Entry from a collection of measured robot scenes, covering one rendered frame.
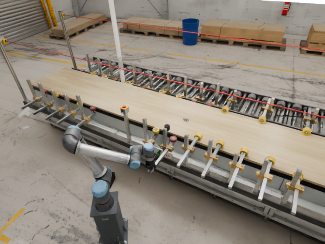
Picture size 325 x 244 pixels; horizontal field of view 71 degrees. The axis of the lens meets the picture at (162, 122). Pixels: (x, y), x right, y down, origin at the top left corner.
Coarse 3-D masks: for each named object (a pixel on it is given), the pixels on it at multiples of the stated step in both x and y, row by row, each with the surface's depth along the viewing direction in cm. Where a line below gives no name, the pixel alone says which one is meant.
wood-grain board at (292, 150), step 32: (96, 96) 334; (128, 96) 331; (160, 96) 329; (160, 128) 272; (192, 128) 270; (224, 128) 268; (256, 128) 267; (288, 128) 265; (256, 160) 228; (288, 160) 227; (320, 160) 225
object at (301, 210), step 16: (48, 112) 344; (96, 128) 308; (128, 144) 283; (176, 160) 258; (208, 176) 240; (240, 192) 228; (256, 192) 220; (288, 208) 208; (304, 208) 208; (320, 224) 200
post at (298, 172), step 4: (296, 172) 186; (300, 172) 184; (296, 176) 188; (292, 180) 192; (296, 180) 190; (292, 184) 194; (288, 192) 201; (284, 196) 206; (288, 196) 203; (284, 200) 208
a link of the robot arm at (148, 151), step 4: (144, 144) 208; (148, 144) 209; (152, 144) 209; (144, 148) 206; (148, 148) 205; (152, 148) 206; (144, 152) 207; (148, 152) 207; (152, 152) 209; (148, 156) 210; (152, 156) 212
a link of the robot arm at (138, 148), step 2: (132, 146) 208; (134, 146) 208; (136, 146) 208; (138, 146) 208; (140, 146) 208; (142, 146) 208; (130, 148) 207; (132, 148) 207; (134, 148) 206; (136, 148) 206; (138, 148) 207; (140, 148) 207; (142, 148) 207; (130, 150) 206; (132, 150) 206; (134, 150) 205; (136, 150) 205; (138, 150) 206; (140, 150) 206; (142, 150) 206; (130, 152) 206; (132, 152) 203; (138, 152) 203; (140, 152) 206; (142, 152) 207; (130, 154) 207; (140, 154) 205; (142, 154) 209
